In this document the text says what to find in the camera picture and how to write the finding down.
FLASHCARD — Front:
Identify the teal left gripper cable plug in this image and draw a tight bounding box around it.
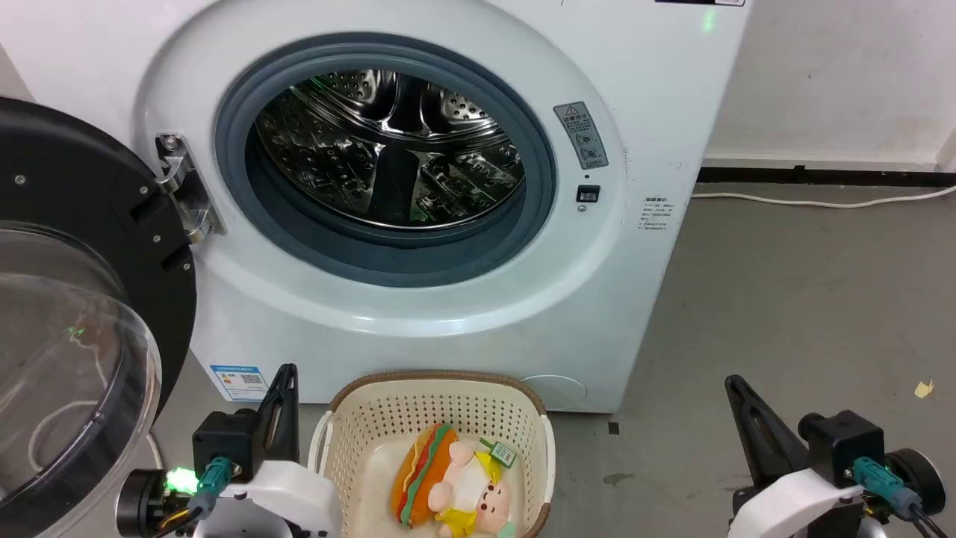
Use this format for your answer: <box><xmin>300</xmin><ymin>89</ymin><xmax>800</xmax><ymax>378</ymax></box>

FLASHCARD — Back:
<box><xmin>187</xmin><ymin>457</ymin><xmax>234</xmax><ymax>522</ymax></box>

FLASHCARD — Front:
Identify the grey warning sticker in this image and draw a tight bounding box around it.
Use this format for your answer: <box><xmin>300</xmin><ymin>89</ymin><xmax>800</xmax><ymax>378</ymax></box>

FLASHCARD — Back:
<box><xmin>553</xmin><ymin>102</ymin><xmax>609</xmax><ymax>170</ymax></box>

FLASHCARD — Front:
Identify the round drain filter cover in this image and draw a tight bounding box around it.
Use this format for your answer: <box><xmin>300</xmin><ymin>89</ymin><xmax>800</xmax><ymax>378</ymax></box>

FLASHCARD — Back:
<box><xmin>521</xmin><ymin>374</ymin><xmax>589</xmax><ymax>411</ymax></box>

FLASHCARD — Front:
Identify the small text label sticker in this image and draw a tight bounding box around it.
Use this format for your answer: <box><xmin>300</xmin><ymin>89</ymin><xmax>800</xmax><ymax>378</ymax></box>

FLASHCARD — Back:
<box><xmin>639</xmin><ymin>197</ymin><xmax>671</xmax><ymax>232</ymax></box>

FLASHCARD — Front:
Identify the cream plastic laundry basket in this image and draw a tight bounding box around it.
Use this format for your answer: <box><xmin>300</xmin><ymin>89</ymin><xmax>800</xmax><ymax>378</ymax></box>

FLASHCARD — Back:
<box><xmin>308</xmin><ymin>371</ymin><xmax>556</xmax><ymax>538</ymax></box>

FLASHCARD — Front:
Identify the white floor cable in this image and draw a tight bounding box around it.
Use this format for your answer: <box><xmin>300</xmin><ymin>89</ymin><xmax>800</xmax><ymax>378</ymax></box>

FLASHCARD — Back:
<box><xmin>692</xmin><ymin>185</ymin><xmax>956</xmax><ymax>209</ymax></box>

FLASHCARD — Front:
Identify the grey rubber door gasket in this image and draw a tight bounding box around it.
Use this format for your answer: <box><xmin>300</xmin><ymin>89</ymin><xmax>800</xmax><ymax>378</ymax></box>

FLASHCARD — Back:
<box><xmin>214</xmin><ymin>33</ymin><xmax>558</xmax><ymax>288</ymax></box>

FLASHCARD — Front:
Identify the hot dog plush toy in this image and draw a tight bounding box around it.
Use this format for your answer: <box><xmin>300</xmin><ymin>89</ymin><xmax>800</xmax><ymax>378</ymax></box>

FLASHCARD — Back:
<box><xmin>390</xmin><ymin>423</ymin><xmax>460</xmax><ymax>529</ymax></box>

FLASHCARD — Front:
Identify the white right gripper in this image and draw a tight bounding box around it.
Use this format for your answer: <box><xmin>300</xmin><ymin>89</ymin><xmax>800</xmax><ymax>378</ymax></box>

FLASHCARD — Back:
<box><xmin>724</xmin><ymin>375</ymin><xmax>869</xmax><ymax>538</ymax></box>

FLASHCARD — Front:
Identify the blue energy label sticker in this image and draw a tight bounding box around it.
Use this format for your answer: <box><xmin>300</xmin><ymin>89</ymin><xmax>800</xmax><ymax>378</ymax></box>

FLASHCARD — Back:
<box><xmin>210</xmin><ymin>365</ymin><xmax>270</xmax><ymax>403</ymax></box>

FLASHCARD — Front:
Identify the teal right gripper cable plug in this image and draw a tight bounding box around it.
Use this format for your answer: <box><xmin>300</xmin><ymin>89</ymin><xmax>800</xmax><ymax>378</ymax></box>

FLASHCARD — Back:
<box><xmin>852</xmin><ymin>457</ymin><xmax>925</xmax><ymax>522</ymax></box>

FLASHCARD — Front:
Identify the metal door hinge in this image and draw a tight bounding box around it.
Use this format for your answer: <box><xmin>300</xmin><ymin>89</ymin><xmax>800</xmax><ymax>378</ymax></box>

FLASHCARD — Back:
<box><xmin>155</xmin><ymin>133</ymin><xmax>226</xmax><ymax>244</ymax></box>

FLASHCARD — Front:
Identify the black baseboard strip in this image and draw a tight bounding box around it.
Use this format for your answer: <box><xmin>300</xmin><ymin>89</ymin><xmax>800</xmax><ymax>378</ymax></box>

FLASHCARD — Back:
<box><xmin>697</xmin><ymin>165</ymin><xmax>956</xmax><ymax>188</ymax></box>

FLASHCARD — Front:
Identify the green and white hang tag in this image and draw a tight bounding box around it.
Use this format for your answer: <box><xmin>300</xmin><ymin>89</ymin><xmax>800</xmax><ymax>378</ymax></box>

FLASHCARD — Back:
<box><xmin>479</xmin><ymin>438</ymin><xmax>519</xmax><ymax>469</ymax></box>

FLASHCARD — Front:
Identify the pink pig plush doll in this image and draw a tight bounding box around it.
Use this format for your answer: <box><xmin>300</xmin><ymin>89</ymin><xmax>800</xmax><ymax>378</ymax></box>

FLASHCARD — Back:
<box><xmin>428</xmin><ymin>441</ymin><xmax>516</xmax><ymax>538</ymax></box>

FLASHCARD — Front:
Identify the teal gripper cable plug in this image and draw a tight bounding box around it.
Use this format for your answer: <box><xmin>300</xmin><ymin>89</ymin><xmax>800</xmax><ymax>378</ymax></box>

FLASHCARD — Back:
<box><xmin>852</xmin><ymin>457</ymin><xmax>925</xmax><ymax>522</ymax></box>
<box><xmin>187</xmin><ymin>457</ymin><xmax>234</xmax><ymax>522</ymax></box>

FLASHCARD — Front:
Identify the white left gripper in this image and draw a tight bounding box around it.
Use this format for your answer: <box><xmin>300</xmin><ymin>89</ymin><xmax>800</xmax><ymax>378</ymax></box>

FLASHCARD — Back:
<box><xmin>190</xmin><ymin>364</ymin><xmax>344</xmax><ymax>538</ymax></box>

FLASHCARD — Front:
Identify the black round washer door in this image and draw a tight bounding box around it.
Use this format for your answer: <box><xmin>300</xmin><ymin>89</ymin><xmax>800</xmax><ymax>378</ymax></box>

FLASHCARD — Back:
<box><xmin>0</xmin><ymin>97</ymin><xmax>198</xmax><ymax>538</ymax></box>

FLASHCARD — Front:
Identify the white front-load washing machine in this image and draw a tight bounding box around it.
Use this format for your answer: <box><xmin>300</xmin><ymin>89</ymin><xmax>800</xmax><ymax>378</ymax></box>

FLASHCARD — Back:
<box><xmin>0</xmin><ymin>0</ymin><xmax>754</xmax><ymax>414</ymax></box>

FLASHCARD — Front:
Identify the stainless steel drum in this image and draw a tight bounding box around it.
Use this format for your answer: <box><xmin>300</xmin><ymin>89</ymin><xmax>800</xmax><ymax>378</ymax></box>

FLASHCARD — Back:
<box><xmin>255</xmin><ymin>69</ymin><xmax>527</xmax><ymax>230</ymax></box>

